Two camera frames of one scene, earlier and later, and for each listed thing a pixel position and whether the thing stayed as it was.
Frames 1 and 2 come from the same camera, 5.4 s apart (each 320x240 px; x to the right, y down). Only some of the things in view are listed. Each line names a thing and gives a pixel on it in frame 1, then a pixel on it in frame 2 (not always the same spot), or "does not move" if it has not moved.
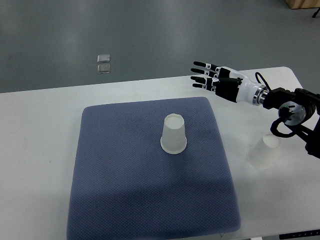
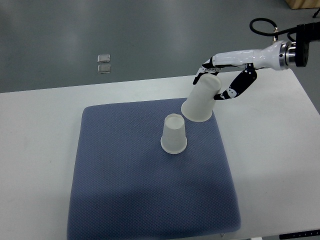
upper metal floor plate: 103,58 does not move
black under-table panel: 300,234 does not move
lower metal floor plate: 103,68 does not move
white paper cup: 262,155 to 199,106
